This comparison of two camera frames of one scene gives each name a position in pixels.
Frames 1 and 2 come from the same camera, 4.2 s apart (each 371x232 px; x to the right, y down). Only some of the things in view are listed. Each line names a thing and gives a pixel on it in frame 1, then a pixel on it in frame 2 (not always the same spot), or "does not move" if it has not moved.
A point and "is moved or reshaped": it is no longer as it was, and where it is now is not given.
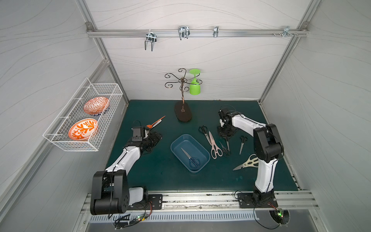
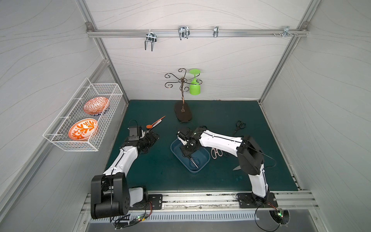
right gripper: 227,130 -> 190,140
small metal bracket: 215,31 does not move
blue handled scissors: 193,162 does not move
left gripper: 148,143 does not move
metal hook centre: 183,32 does not move
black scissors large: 204,129 is moved or reshaped
